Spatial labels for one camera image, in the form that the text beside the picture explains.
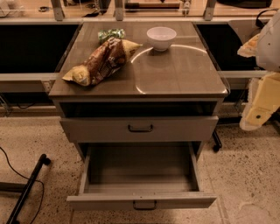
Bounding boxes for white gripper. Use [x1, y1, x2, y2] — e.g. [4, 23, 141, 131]
[240, 72, 280, 131]

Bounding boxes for grey drawer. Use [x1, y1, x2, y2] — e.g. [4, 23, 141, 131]
[67, 143, 216, 211]
[60, 116, 218, 143]

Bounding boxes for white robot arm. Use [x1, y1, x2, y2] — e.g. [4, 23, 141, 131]
[237, 10, 280, 131]

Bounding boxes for grey top drawer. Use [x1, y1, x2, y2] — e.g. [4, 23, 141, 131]
[60, 116, 218, 143]

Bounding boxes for black cabinet caster wheel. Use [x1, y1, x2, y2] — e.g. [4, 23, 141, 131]
[213, 130, 222, 152]

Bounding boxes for black headphones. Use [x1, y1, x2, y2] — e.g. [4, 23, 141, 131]
[255, 8, 278, 29]

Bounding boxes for white ceramic bowl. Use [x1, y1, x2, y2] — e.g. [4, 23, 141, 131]
[147, 26, 177, 52]

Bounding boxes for brown yellow chip bag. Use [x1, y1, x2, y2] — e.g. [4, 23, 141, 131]
[62, 38, 140, 87]

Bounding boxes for green snack bag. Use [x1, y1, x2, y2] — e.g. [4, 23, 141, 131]
[98, 29, 126, 44]

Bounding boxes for black metal stand leg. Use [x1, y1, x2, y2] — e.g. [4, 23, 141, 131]
[0, 154, 51, 224]

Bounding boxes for black floor cable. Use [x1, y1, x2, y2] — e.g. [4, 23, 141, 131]
[0, 146, 46, 224]

